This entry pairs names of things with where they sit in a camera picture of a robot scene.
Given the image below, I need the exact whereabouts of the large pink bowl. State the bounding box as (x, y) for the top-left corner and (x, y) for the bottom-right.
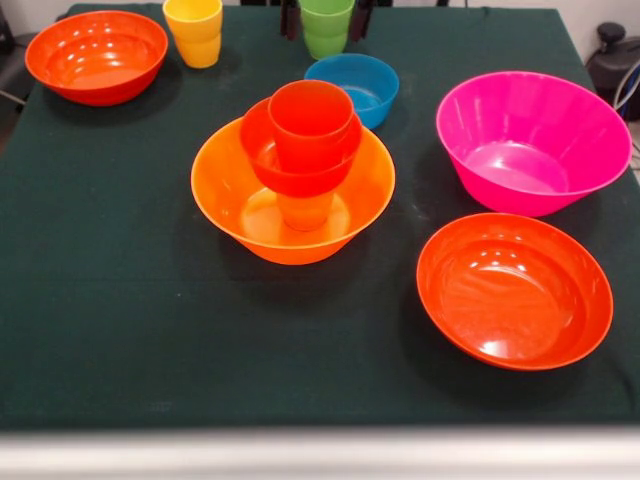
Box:
(435, 71), (634, 218)

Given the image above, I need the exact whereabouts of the large orange bowl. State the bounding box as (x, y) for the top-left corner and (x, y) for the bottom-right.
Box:
(190, 115), (397, 266)

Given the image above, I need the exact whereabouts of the large red bowl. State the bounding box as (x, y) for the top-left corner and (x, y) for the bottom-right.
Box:
(24, 10), (169, 107)
(416, 212), (615, 372)

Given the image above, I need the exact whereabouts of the green cup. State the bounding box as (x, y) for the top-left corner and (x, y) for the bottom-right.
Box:
(297, 0), (356, 61)

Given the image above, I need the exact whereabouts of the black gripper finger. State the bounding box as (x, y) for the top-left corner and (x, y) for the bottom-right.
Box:
(280, 0), (301, 41)
(349, 0), (374, 44)

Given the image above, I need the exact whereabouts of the yellow cup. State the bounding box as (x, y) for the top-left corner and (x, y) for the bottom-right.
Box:
(162, 0), (224, 70)

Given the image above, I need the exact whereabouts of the dark green table cloth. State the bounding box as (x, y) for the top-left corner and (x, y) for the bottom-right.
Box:
(0, 3), (640, 431)

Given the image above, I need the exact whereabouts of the black round device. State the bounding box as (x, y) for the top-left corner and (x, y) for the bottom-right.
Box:
(584, 22), (640, 109)

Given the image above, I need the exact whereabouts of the orange cup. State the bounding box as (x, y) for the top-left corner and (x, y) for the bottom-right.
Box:
(277, 191), (336, 233)

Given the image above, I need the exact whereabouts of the small red bowl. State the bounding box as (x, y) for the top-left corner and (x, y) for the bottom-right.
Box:
(238, 97), (363, 199)

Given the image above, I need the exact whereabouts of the blue bowl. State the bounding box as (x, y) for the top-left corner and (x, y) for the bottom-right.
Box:
(303, 53), (400, 130)

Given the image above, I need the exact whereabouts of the red cup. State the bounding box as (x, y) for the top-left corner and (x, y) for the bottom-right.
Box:
(267, 79), (355, 175)

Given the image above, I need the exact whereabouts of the blue and white cable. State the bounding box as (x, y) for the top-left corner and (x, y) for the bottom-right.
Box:
(614, 67), (640, 109)

